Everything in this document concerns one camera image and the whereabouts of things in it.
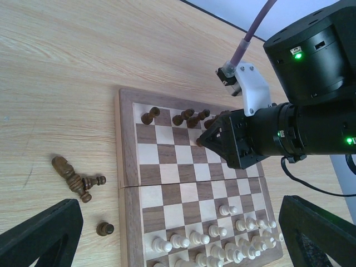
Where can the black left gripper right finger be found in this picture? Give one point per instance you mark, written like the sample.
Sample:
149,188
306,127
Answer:
313,235

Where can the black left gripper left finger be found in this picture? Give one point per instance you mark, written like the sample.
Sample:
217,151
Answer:
49,238

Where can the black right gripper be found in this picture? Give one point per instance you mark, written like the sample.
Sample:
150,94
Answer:
245,141

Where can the dark pawn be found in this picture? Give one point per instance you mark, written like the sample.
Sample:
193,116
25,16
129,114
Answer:
104,228
89,182
199,143

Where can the dark bishop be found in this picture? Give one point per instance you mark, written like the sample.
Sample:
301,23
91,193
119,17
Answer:
185,115

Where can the dark knight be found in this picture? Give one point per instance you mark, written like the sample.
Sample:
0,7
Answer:
66,171

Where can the dark rook corner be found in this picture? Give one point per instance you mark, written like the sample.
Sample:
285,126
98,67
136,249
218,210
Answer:
148,117

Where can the dark king chess piece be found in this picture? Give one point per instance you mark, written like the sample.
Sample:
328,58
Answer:
209,122

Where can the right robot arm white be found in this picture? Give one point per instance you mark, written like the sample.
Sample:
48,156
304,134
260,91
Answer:
314,60

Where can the dark queen chess piece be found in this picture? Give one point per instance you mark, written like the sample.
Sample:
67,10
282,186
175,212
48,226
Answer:
194,120

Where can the wooden chess board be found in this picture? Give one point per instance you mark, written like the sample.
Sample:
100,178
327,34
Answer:
170,190

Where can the white pawn on centre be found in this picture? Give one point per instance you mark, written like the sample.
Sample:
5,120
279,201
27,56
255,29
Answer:
226,210

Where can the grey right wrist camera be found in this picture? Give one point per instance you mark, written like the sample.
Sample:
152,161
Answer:
245,80

